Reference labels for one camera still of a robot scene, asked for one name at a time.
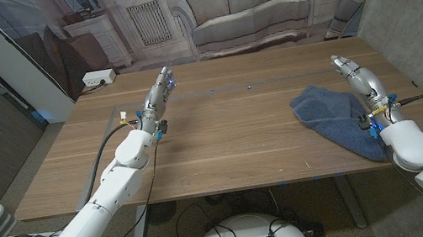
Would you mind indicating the blue towel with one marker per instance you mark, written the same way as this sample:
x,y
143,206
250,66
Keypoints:
x,y
330,116

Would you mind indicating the grey metal table leg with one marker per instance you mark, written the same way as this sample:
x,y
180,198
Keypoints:
x,y
139,232
350,203

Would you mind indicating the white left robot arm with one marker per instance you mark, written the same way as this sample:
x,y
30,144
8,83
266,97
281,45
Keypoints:
x,y
98,208

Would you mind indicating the printed sofa room backdrop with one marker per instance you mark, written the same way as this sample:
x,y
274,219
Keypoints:
x,y
244,2

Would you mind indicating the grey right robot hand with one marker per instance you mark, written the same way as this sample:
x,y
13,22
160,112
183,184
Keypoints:
x,y
370,87

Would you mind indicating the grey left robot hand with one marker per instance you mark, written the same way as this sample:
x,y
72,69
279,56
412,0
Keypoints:
x,y
155,102

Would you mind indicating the black round fan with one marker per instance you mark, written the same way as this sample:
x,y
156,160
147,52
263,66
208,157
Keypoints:
x,y
161,212

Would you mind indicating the white power strip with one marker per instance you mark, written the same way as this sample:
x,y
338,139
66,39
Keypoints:
x,y
98,77

